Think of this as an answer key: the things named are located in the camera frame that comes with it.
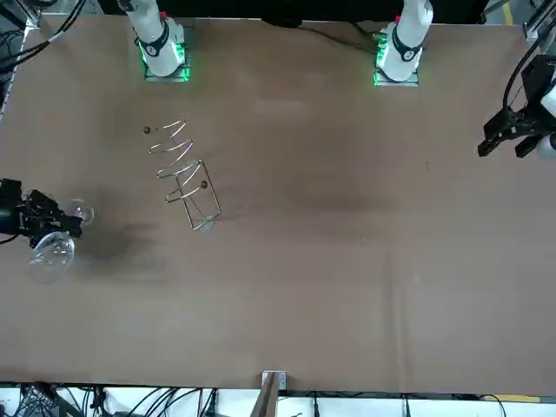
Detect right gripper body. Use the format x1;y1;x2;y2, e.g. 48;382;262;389
0;177;31;238

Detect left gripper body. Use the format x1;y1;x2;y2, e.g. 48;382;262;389
522;54;556;115

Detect clear glass goblet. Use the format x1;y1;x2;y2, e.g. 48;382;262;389
26;198;96;284

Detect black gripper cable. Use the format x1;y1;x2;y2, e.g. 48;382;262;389
503;32;556;114

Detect aluminium frame rail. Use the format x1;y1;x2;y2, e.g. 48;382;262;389
522;0;556;43

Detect wire goblet holder rack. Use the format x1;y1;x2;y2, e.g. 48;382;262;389
142;118;224;235

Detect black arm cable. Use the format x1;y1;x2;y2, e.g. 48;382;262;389
0;0;88;66

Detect black base cable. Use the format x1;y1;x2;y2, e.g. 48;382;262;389
299;20;380;52

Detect aluminium post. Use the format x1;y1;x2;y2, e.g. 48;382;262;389
253;369;288;417

